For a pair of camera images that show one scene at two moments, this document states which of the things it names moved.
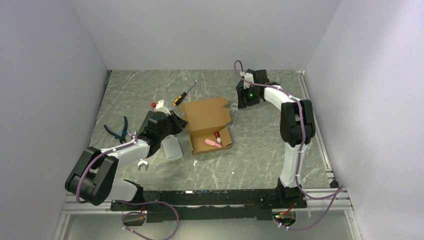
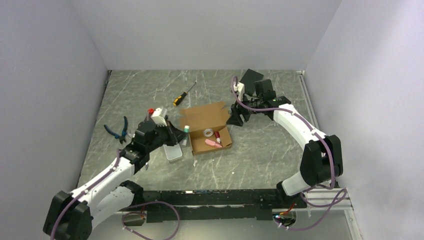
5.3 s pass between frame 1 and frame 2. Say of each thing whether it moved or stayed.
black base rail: stayed
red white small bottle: stayed
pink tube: stayed
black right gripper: moved
